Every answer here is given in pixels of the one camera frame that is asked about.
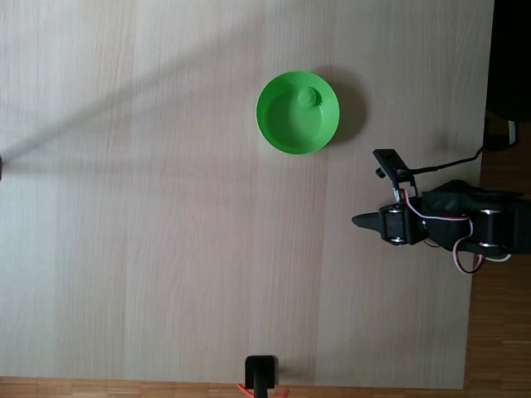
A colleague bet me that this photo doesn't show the green pompom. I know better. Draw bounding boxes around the green pompom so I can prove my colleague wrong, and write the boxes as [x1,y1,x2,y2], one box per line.
[297,85,319,108]

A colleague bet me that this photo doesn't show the green plastic bowl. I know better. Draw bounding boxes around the green plastic bowl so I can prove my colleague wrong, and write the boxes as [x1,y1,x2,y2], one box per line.
[255,70,341,156]

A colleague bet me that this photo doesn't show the black table clamp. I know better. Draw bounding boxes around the black table clamp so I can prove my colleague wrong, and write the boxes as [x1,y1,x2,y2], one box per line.
[244,355,279,398]

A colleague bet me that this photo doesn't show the black furniture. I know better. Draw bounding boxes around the black furniture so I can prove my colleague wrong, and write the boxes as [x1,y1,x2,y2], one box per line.
[483,0,531,153]

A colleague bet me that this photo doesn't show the white red gripper servo cable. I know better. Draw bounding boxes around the white red gripper servo cable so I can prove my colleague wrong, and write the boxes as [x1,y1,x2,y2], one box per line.
[404,197,475,223]

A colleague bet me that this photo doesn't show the black gripper camera mount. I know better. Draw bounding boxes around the black gripper camera mount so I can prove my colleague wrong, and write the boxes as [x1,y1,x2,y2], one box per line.
[372,148,417,197]

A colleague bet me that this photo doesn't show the long white red servo cable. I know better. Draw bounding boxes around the long white red servo cable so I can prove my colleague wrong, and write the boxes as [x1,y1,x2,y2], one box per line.
[453,234,513,274]

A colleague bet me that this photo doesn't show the black camera cable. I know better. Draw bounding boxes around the black camera cable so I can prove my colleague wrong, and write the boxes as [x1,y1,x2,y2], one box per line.
[404,144,487,173]

